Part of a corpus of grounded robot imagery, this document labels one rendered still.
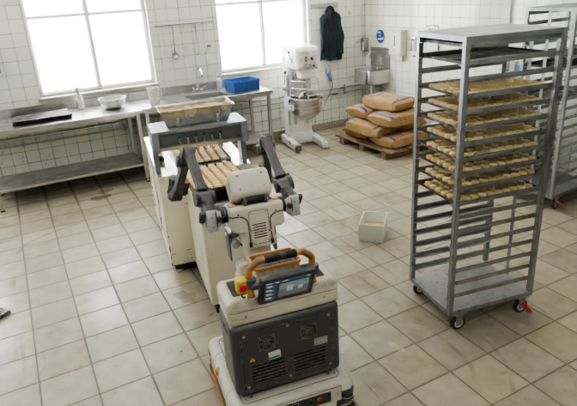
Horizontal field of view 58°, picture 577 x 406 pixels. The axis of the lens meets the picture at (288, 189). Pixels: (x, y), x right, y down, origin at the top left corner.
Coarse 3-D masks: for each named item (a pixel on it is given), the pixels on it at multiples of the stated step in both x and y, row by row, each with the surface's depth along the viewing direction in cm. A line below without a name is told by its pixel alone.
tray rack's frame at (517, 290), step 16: (432, 32) 300; (448, 32) 295; (464, 32) 290; (480, 32) 284; (496, 32) 279; (512, 32) 274; (528, 32) 277; (544, 32) 281; (560, 32) 284; (560, 48) 287; (528, 64) 314; (560, 64) 291; (544, 144) 309; (544, 160) 311; (544, 176) 314; (544, 192) 319; (512, 224) 351; (432, 272) 373; (464, 272) 370; (480, 272) 369; (528, 272) 341; (432, 288) 353; (464, 288) 351; (496, 288) 349; (512, 288) 348; (528, 288) 343; (464, 304) 334; (480, 304) 333
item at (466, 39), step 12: (468, 36) 267; (468, 48) 269; (468, 60) 271; (468, 72) 274; (456, 156) 292; (456, 168) 294; (456, 180) 296; (456, 192) 298; (456, 204) 300; (456, 216) 303; (456, 228) 306; (456, 240) 309; (456, 252) 312
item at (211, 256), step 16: (224, 192) 352; (192, 208) 374; (192, 224) 392; (224, 224) 343; (208, 240) 343; (224, 240) 347; (208, 256) 347; (224, 256) 351; (240, 256) 355; (208, 272) 353; (224, 272) 355; (208, 288) 368
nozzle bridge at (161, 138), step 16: (160, 128) 390; (176, 128) 387; (192, 128) 386; (208, 128) 390; (224, 128) 403; (240, 128) 400; (160, 144) 390; (176, 144) 394; (192, 144) 393; (208, 144) 397; (240, 144) 414
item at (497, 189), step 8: (424, 184) 340; (432, 184) 334; (440, 184) 333; (504, 184) 327; (512, 184) 327; (520, 184) 328; (528, 184) 324; (440, 192) 325; (448, 192) 319; (464, 192) 318; (472, 192) 319; (480, 192) 316; (488, 192) 315; (496, 192) 316
